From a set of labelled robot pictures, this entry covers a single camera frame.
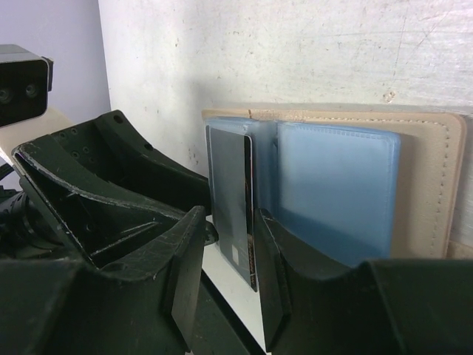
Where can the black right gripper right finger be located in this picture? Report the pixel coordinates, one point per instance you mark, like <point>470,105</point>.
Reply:
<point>312,304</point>

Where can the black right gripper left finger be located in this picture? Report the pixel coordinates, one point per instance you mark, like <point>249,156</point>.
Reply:
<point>143,303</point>

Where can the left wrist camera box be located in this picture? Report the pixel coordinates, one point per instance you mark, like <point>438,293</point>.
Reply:
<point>26,80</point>

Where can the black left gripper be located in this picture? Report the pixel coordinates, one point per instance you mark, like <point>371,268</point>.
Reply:
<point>97,192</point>

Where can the beige leather card holder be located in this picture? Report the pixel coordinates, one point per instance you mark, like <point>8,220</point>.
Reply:
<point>428,176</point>

